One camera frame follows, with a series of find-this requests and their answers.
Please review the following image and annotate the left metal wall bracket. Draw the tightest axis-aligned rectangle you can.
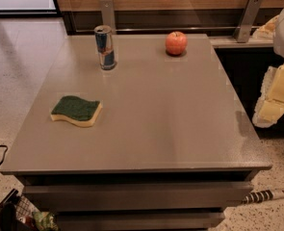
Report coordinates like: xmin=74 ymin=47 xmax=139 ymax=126
xmin=99 ymin=0 xmax=116 ymax=34

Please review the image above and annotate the red apple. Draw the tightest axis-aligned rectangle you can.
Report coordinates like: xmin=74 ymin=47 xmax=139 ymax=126
xmin=165 ymin=31 xmax=188 ymax=56

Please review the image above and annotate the green snack bag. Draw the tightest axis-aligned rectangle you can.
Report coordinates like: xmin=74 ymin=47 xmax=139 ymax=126
xmin=33 ymin=212 xmax=60 ymax=231

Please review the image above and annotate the metal wall bracket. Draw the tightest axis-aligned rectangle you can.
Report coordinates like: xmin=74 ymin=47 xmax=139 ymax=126
xmin=233 ymin=0 xmax=263 ymax=43
xmin=99 ymin=0 xmax=116 ymax=34

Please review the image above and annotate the green yellow sponge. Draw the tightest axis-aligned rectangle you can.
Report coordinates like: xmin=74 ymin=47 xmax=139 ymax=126
xmin=50 ymin=95 xmax=103 ymax=128

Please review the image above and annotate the lower grey drawer front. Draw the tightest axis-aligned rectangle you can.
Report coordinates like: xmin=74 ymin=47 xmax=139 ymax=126
xmin=57 ymin=213 xmax=224 ymax=231

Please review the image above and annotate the right metal wall bracket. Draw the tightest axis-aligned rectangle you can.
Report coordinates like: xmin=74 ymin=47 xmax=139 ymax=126
xmin=233 ymin=0 xmax=263 ymax=43

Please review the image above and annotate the grey drawer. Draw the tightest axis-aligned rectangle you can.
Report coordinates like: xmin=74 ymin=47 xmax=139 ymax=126
xmin=24 ymin=182 xmax=252 ymax=212
xmin=57 ymin=213 xmax=224 ymax=231

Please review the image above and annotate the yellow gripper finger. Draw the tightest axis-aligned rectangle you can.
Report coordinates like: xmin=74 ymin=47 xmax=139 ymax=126
xmin=252 ymin=64 xmax=284 ymax=128
xmin=252 ymin=16 xmax=278 ymax=39

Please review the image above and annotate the upper grey drawer front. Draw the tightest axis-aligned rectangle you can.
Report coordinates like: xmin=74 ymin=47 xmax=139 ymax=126
xmin=24 ymin=182 xmax=252 ymax=212

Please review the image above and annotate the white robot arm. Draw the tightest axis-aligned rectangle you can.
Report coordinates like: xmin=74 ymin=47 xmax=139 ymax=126
xmin=252 ymin=9 xmax=284 ymax=128

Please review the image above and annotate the blue silver drink can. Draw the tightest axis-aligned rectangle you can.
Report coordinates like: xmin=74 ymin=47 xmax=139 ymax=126
xmin=94 ymin=25 xmax=116 ymax=70

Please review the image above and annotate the grey drawer cabinet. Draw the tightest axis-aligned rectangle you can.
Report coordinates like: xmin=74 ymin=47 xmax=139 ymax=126
xmin=2 ymin=35 xmax=271 ymax=217

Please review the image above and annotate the black bin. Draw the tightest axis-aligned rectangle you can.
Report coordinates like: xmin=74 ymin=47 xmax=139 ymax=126
xmin=0 ymin=203 xmax=18 ymax=231

